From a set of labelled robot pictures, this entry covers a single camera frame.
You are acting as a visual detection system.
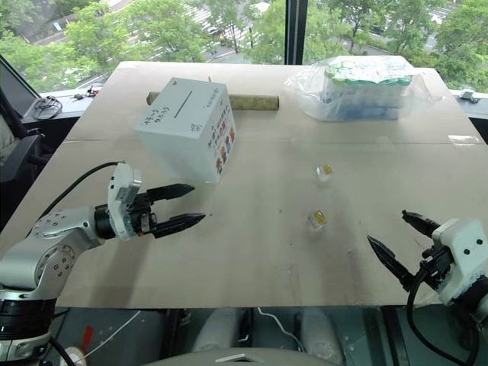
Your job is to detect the thin white cable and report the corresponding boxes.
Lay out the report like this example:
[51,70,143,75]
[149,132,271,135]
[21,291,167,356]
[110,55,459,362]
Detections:
[256,306,307,352]

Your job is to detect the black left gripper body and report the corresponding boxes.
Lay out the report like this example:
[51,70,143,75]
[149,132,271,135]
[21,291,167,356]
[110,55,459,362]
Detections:
[127,191,159,237]

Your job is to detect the coiled black cable bundle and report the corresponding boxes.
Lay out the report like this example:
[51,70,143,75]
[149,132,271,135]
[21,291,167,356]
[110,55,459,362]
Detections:
[35,96,63,118]

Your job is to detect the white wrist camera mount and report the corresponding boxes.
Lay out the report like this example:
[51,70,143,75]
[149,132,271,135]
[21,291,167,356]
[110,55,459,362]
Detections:
[106,162,143,241]
[430,217,488,306]

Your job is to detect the clear tape strip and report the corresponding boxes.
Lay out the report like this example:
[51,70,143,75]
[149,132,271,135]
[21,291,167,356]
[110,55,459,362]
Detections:
[447,133,482,146]

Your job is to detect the white cardboard box with slot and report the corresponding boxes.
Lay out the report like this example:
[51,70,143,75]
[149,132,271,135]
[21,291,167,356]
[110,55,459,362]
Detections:
[133,77,238,185]

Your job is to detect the clear bag of bottles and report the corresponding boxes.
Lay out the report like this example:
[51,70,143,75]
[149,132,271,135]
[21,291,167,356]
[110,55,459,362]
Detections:
[283,56,445,123]

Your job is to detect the brown cardboard tube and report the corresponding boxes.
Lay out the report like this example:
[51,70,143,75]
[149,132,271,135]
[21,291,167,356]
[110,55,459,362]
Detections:
[145,91,281,113]

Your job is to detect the grey rounded robot leg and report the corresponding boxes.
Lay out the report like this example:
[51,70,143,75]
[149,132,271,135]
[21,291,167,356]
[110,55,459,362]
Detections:
[300,307,345,364]
[191,307,246,353]

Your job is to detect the black chair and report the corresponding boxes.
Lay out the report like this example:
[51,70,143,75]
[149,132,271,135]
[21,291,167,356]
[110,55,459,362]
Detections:
[0,89,47,185]

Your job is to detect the grey robot torso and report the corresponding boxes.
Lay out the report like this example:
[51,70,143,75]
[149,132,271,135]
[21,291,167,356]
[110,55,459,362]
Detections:
[147,347,345,366]

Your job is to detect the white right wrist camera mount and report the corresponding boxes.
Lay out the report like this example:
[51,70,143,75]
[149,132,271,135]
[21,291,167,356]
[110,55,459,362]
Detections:
[430,217,488,306]

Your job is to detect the small keys and clips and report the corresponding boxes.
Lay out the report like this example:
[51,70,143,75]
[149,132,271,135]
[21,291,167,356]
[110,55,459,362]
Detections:
[69,84,103,101]

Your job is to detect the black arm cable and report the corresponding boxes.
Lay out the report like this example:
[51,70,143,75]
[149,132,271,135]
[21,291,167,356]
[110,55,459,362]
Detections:
[405,262,480,366]
[37,161,122,220]

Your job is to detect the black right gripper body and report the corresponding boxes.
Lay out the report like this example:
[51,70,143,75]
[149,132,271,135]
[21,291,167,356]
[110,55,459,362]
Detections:
[417,245,455,291]

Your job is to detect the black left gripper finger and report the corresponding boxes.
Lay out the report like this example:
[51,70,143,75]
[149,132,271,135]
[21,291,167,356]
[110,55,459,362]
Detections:
[153,213,207,239]
[146,183,197,204]

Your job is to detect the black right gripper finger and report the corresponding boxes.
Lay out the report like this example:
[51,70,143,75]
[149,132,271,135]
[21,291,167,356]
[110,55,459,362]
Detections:
[401,209,440,239]
[366,235,416,293]

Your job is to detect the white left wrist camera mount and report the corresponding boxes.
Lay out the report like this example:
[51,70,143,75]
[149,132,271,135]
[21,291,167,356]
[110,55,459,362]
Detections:
[106,162,143,241]

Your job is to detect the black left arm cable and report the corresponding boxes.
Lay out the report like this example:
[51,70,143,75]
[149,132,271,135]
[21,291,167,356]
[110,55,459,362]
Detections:
[37,161,122,220]

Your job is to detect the tape roll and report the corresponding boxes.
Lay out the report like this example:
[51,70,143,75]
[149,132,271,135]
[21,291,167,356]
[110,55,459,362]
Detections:
[63,345,89,366]

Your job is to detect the dark window frame post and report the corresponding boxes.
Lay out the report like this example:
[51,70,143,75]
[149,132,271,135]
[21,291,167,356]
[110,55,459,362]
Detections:
[285,0,309,66]

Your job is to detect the red tag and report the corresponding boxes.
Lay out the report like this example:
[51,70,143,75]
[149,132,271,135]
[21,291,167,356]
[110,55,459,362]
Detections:
[81,325,95,358]

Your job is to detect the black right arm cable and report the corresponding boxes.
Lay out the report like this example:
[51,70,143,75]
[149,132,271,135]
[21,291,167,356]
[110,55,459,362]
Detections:
[405,262,480,366]

